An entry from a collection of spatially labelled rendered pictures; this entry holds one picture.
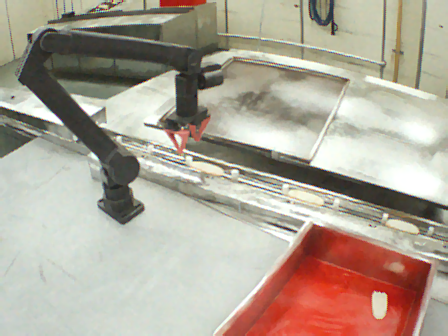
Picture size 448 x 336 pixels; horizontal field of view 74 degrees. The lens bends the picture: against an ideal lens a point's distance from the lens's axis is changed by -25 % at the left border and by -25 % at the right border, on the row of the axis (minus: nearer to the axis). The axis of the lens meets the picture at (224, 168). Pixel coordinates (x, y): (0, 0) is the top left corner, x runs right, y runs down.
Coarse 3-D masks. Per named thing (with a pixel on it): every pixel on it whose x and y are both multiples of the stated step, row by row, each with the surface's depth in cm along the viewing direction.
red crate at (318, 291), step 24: (312, 264) 76; (288, 288) 71; (312, 288) 70; (336, 288) 69; (360, 288) 68; (384, 288) 67; (264, 312) 66; (288, 312) 66; (312, 312) 65; (336, 312) 64; (360, 312) 63; (408, 312) 60
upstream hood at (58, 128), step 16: (0, 96) 159; (16, 96) 154; (32, 96) 150; (0, 112) 150; (16, 112) 137; (32, 112) 132; (48, 112) 130; (96, 112) 125; (48, 128) 126; (64, 128) 118
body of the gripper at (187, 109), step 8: (176, 96) 93; (192, 96) 92; (176, 104) 94; (184, 104) 93; (192, 104) 94; (176, 112) 96; (184, 112) 94; (192, 112) 95; (200, 112) 97; (168, 120) 95; (176, 120) 93; (184, 120) 93; (192, 120) 95
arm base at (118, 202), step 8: (104, 184) 90; (104, 192) 90; (112, 192) 88; (120, 192) 89; (128, 192) 93; (104, 200) 91; (112, 200) 90; (120, 200) 90; (128, 200) 91; (136, 200) 96; (104, 208) 93; (112, 208) 90; (120, 208) 91; (128, 208) 92; (136, 208) 94; (144, 208) 95; (112, 216) 91; (120, 216) 90; (128, 216) 90; (136, 216) 93
